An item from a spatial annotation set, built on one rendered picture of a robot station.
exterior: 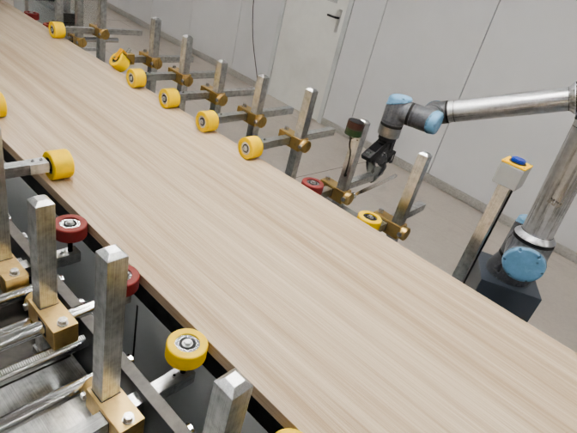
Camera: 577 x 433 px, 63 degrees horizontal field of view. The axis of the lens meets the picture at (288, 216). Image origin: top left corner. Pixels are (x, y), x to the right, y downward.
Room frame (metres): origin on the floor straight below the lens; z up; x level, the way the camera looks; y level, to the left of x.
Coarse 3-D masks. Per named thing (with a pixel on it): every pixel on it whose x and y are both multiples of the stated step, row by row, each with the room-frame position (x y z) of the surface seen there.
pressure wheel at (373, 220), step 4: (360, 212) 1.37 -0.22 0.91; (364, 212) 1.38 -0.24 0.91; (368, 212) 1.38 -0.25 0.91; (372, 212) 1.39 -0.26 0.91; (360, 216) 1.34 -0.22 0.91; (364, 216) 1.35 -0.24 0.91; (368, 216) 1.35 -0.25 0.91; (372, 216) 1.35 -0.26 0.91; (376, 216) 1.37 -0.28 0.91; (364, 220) 1.33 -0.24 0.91; (368, 220) 1.33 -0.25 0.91; (372, 220) 1.34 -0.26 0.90; (376, 220) 1.34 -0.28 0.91; (380, 220) 1.35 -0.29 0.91; (368, 224) 1.32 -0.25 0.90; (372, 224) 1.32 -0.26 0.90; (376, 224) 1.32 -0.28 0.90; (376, 228) 1.33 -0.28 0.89
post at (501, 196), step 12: (504, 192) 1.28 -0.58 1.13; (492, 204) 1.29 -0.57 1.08; (504, 204) 1.29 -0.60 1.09; (492, 216) 1.28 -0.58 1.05; (480, 228) 1.29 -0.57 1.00; (492, 228) 1.29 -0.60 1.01; (480, 240) 1.28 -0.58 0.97; (468, 252) 1.29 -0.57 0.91; (480, 252) 1.29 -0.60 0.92; (468, 264) 1.28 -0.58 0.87; (456, 276) 1.29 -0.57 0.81; (468, 276) 1.29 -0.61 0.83
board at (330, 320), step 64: (0, 64) 1.85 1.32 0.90; (64, 64) 2.06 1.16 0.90; (64, 128) 1.42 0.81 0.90; (128, 128) 1.56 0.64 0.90; (192, 128) 1.71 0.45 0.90; (64, 192) 1.05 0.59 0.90; (128, 192) 1.13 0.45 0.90; (192, 192) 1.22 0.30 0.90; (256, 192) 1.33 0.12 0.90; (192, 256) 0.92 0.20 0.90; (256, 256) 0.99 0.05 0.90; (320, 256) 1.07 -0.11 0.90; (384, 256) 1.15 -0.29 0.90; (192, 320) 0.71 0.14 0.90; (256, 320) 0.76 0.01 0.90; (320, 320) 0.81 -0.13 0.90; (384, 320) 0.87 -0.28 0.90; (448, 320) 0.93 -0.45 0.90; (512, 320) 1.00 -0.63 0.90; (256, 384) 0.60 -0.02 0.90; (320, 384) 0.63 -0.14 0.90; (384, 384) 0.68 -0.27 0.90; (448, 384) 0.72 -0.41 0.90; (512, 384) 0.77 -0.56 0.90; (576, 384) 0.83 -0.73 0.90
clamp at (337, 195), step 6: (324, 180) 1.62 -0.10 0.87; (330, 180) 1.63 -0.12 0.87; (330, 186) 1.60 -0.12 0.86; (336, 186) 1.59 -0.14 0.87; (336, 192) 1.58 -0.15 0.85; (342, 192) 1.57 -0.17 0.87; (348, 192) 1.57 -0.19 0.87; (336, 198) 1.58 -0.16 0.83; (342, 198) 1.55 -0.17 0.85; (348, 198) 1.56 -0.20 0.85; (348, 204) 1.57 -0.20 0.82
